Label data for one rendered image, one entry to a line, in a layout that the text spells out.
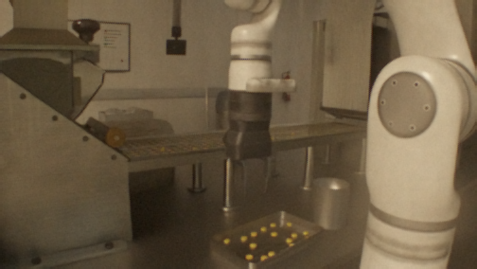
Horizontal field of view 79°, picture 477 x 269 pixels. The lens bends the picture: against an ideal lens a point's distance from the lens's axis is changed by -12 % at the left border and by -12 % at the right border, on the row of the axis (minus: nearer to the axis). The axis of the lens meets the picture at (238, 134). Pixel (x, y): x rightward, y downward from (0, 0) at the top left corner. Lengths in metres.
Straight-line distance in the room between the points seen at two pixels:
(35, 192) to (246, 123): 0.36
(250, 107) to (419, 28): 0.28
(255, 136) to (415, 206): 0.31
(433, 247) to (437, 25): 0.22
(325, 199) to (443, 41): 0.42
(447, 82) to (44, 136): 0.54
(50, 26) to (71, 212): 0.32
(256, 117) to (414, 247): 0.32
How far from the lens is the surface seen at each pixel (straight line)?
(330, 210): 0.70
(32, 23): 0.62
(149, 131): 0.89
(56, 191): 0.59
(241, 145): 0.54
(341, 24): 1.18
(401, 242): 0.34
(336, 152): 1.27
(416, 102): 0.30
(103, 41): 4.48
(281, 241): 0.64
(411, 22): 0.39
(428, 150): 0.31
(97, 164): 0.59
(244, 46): 0.53
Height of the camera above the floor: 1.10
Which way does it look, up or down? 10 degrees down
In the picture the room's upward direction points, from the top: 1 degrees clockwise
